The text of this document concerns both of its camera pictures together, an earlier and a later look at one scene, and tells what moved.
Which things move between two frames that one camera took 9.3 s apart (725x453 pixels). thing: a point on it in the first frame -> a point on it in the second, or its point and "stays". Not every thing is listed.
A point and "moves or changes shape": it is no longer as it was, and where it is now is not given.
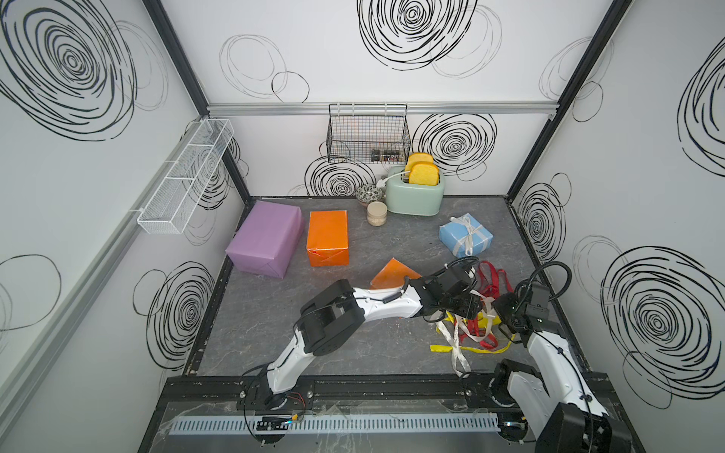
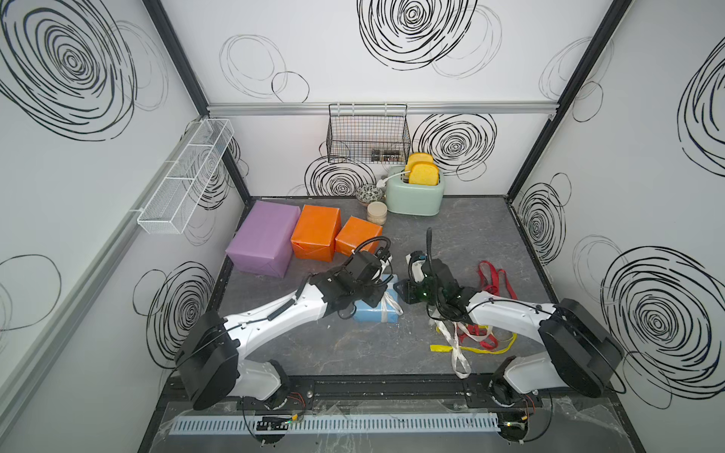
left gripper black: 468,306 -> 379,289
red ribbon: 488,286 stays
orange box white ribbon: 393,276 moves or changes shape
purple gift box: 267,238 stays
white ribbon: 460,363 stays
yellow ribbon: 481,319 stays
